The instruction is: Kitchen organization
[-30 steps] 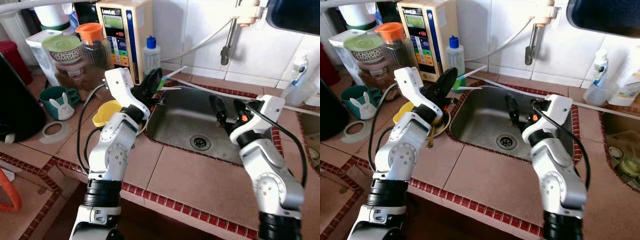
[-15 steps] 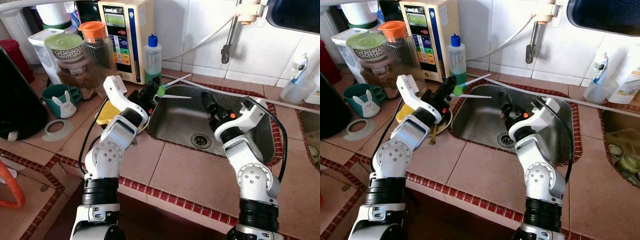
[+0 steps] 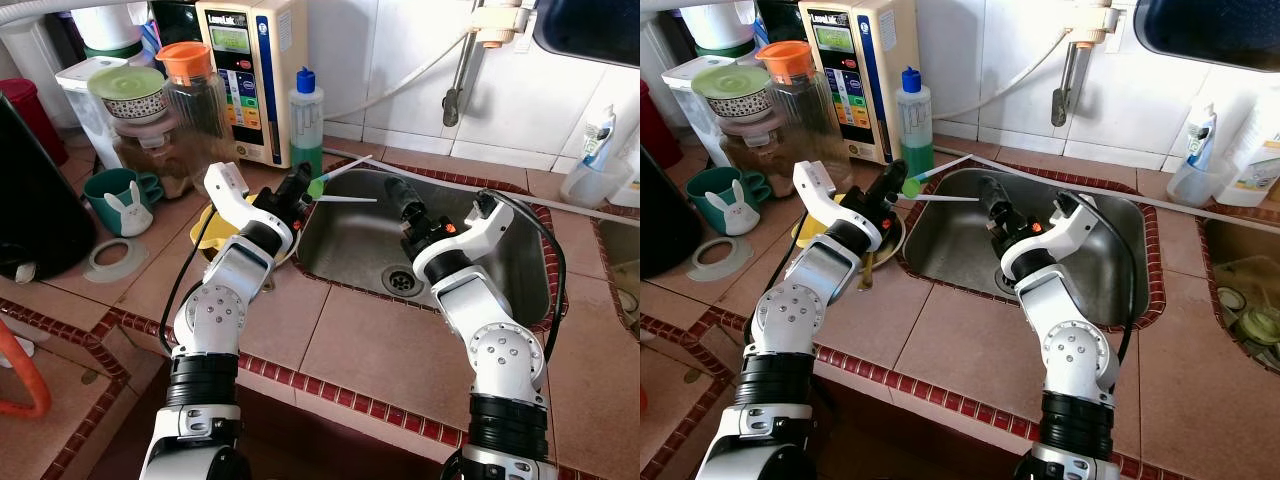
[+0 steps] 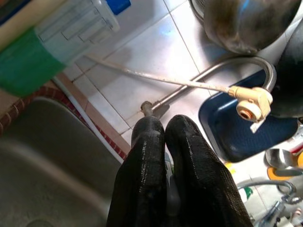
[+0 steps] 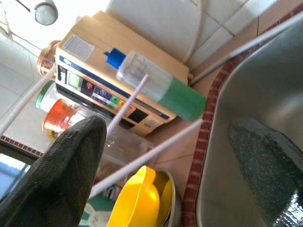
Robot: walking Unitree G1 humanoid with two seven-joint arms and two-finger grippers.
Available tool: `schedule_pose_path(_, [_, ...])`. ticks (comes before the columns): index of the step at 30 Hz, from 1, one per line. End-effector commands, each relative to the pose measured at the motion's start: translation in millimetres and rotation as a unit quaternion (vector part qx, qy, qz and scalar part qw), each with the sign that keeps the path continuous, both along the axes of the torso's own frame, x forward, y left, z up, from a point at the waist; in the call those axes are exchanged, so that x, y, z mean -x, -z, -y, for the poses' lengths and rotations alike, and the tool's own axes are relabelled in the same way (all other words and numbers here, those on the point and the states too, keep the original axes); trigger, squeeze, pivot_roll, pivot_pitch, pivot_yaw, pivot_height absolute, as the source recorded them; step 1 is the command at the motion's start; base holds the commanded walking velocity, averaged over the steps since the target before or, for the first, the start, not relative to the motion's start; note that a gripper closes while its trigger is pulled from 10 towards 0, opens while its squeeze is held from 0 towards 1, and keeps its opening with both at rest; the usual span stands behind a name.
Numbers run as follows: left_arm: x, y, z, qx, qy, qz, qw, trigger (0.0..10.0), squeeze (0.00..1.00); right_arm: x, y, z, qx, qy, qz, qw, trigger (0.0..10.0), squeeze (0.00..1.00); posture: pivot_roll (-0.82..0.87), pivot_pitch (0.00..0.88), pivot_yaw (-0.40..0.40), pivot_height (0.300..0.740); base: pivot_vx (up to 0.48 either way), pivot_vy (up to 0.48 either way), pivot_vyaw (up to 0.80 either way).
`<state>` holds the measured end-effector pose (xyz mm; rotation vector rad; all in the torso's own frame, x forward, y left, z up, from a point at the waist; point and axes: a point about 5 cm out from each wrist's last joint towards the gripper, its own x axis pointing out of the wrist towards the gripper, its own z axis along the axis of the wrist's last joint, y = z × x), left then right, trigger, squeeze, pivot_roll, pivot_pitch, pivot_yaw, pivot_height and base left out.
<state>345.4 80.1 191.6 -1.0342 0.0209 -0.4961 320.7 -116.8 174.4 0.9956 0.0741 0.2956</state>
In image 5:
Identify white plastic rod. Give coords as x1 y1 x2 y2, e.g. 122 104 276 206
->
0 63 58 136
107 74 150 135
89 119 204 200

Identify stainless steel sink basin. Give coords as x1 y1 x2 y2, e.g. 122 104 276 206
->
196 9 303 227

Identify white flexible hose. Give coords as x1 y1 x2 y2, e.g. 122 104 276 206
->
182 0 207 63

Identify round metal strainer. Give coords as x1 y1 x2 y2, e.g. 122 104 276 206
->
34 0 59 26

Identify copper rimmed glass jar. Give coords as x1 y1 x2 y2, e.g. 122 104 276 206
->
36 40 62 75

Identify stainless steel bowl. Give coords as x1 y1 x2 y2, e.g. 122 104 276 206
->
151 167 183 227

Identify patterned bowl green lid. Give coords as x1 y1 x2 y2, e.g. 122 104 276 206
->
35 79 57 113

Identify green soap bottle blue cap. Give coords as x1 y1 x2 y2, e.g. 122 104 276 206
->
103 48 207 122

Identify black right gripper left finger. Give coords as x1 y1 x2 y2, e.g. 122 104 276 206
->
0 115 107 227

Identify red tiled kitchen counter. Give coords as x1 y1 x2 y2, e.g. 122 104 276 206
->
93 0 303 227

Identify teal ceramic mug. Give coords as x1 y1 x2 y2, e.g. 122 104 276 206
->
89 185 122 215

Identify clear pitcher orange lid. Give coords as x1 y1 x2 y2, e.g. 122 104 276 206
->
42 98 157 166

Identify beige water ionizer appliance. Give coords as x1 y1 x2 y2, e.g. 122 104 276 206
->
54 10 194 137

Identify yellow plastic bowl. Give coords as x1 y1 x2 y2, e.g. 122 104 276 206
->
105 165 173 227

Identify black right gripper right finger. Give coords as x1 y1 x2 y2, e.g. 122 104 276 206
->
226 117 303 227

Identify white thin pipe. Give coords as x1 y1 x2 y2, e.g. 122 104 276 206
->
188 10 303 86

